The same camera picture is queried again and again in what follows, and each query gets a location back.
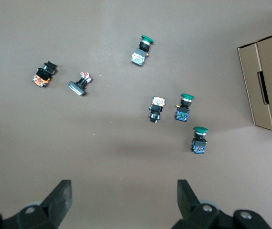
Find black selector switch orange block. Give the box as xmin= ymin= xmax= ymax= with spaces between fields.
xmin=31 ymin=61 xmax=58 ymax=89
xmin=147 ymin=95 xmax=167 ymax=125

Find green mushroom button blue block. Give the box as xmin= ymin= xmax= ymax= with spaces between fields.
xmin=130 ymin=35 xmax=156 ymax=66
xmin=190 ymin=126 xmax=209 ymax=155
xmin=174 ymin=93 xmax=196 ymax=123

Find black flat indicator red terminals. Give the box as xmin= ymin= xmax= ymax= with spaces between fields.
xmin=68 ymin=71 xmax=93 ymax=97

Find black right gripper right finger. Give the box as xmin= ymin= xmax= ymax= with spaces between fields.
xmin=171 ymin=179 xmax=271 ymax=229

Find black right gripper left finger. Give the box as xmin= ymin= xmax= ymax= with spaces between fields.
xmin=0 ymin=179 xmax=73 ymax=229

